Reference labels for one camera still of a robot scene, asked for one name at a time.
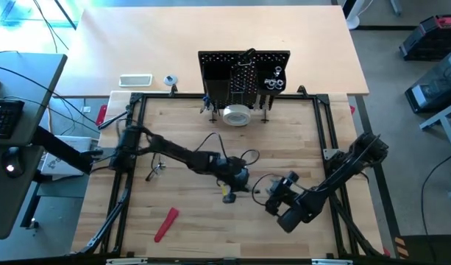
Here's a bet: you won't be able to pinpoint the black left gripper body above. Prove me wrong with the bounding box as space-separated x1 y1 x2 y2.
213 156 252 194

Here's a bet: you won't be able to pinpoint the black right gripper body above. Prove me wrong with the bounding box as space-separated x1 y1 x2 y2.
264 171 302 218

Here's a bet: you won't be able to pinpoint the white tape roll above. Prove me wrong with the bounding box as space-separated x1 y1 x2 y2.
222 104 252 127

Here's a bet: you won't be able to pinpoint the black perforated peg board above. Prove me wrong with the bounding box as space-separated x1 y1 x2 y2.
197 50 291 124

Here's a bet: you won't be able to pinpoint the clear safety glasses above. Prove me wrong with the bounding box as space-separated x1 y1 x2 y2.
145 152 167 183

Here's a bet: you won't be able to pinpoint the tall black plastic bin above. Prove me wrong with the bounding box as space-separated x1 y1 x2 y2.
202 65 232 106

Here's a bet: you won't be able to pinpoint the short black plastic bin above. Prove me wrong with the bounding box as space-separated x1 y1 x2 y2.
257 62 287 97

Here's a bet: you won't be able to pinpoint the light wooden table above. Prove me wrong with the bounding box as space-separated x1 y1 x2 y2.
55 5 369 97

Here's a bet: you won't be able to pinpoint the grey metal bench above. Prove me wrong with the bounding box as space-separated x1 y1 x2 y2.
419 106 451 199

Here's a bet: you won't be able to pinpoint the white cardboard box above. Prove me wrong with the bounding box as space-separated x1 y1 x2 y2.
40 134 96 177

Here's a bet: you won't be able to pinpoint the grey storage crate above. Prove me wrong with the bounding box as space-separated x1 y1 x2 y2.
404 49 451 114

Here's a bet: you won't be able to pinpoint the white fan base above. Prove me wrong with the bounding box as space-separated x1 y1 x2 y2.
342 0 366 30

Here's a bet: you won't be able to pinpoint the black tool case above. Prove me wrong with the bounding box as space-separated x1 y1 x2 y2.
399 13 451 62

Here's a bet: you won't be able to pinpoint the black computer mouse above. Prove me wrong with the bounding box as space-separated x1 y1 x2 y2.
1 146 26 179

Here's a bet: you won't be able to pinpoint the grey office desk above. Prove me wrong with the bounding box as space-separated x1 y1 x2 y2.
0 51 68 240

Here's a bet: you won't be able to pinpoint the black keyboard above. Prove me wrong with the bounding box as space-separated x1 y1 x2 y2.
0 98 26 140

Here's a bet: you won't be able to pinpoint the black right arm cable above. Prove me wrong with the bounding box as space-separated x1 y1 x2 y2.
251 172 285 207

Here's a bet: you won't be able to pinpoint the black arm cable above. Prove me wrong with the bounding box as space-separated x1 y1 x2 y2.
193 131 261 167
251 172 285 207

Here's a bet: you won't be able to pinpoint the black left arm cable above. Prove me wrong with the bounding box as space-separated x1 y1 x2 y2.
193 131 261 167

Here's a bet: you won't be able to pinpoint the silver metal bracket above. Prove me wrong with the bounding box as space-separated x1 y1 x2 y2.
311 258 355 265

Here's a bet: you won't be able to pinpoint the red ratchet handle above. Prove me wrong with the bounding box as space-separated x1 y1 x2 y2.
153 207 180 244

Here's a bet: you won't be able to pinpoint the black aluminium rig frame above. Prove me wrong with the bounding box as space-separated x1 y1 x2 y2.
72 84 386 264

